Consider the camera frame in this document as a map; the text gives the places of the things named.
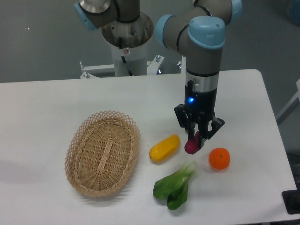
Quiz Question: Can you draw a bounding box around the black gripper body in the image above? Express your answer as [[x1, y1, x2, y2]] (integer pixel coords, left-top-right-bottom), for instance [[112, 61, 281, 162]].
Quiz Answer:
[[174, 87, 225, 135]]

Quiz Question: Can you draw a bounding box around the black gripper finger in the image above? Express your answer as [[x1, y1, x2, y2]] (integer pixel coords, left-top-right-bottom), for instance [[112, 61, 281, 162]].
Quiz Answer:
[[198, 127, 208, 150], [187, 122, 195, 140]]

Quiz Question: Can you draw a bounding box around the purple red sweet potato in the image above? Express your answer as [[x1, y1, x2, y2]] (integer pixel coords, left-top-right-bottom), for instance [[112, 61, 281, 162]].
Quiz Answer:
[[184, 131, 200, 155]]

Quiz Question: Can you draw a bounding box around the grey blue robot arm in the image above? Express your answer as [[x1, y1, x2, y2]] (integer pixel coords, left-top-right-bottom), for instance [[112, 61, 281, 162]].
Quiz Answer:
[[74, 0, 242, 154]]

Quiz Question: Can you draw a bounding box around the oval wicker basket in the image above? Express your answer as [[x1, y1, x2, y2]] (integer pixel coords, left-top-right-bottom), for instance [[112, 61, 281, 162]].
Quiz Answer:
[[65, 111, 140, 197]]

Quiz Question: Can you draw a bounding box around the orange tangerine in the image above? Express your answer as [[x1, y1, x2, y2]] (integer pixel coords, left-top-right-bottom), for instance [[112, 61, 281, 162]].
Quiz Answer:
[[209, 148, 231, 170]]

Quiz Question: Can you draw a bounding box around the yellow mango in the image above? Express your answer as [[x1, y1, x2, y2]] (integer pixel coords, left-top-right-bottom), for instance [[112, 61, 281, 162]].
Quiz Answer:
[[149, 134, 180, 163]]

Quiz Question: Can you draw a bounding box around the green bok choy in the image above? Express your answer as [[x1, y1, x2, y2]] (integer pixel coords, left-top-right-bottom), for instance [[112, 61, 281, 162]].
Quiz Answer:
[[152, 160, 198, 210]]

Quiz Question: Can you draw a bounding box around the white furniture at right edge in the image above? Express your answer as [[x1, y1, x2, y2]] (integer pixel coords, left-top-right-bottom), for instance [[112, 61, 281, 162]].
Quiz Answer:
[[276, 80, 300, 125]]

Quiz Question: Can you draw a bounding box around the blue object top right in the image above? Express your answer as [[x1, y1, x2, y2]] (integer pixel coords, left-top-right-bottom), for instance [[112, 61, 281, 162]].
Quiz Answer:
[[287, 0, 300, 25]]

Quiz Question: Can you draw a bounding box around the white metal base frame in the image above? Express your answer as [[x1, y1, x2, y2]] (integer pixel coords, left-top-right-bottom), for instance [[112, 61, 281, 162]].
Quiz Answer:
[[79, 55, 186, 79]]

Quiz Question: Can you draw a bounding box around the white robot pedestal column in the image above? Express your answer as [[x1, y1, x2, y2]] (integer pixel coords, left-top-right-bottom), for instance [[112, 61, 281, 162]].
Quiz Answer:
[[101, 12, 154, 77]]

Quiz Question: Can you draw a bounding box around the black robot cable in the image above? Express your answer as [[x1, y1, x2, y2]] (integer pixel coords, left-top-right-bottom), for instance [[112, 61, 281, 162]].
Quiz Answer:
[[118, 36, 134, 77]]

